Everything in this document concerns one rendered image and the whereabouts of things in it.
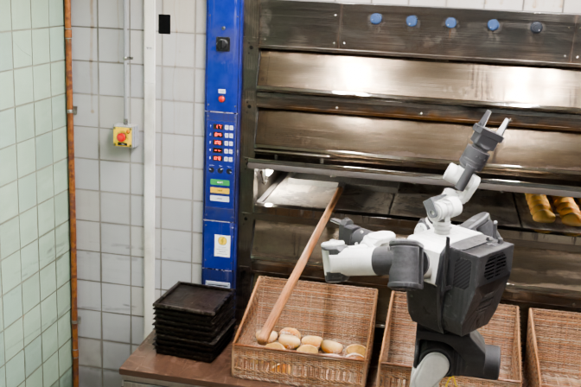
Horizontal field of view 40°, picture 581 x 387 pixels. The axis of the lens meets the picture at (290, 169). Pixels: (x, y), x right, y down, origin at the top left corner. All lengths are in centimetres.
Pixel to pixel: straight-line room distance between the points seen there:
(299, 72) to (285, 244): 79
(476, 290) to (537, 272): 112
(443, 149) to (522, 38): 56
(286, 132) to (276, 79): 24
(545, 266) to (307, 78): 131
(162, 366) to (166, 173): 88
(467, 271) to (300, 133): 127
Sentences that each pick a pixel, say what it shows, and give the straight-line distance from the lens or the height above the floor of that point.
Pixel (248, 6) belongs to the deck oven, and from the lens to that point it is 351.
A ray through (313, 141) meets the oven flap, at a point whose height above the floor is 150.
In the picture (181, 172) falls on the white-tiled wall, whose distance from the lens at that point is 370.
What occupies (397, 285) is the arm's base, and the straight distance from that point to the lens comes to 244.
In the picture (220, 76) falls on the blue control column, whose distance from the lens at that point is 353.
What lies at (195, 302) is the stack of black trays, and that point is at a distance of 354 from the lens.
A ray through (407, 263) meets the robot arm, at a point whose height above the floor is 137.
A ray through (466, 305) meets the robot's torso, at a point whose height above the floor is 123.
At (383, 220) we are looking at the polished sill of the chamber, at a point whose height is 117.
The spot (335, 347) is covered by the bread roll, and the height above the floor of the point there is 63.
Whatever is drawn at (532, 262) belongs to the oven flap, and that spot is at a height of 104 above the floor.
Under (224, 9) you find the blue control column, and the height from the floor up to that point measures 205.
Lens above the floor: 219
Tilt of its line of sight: 14 degrees down
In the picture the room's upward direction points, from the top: 3 degrees clockwise
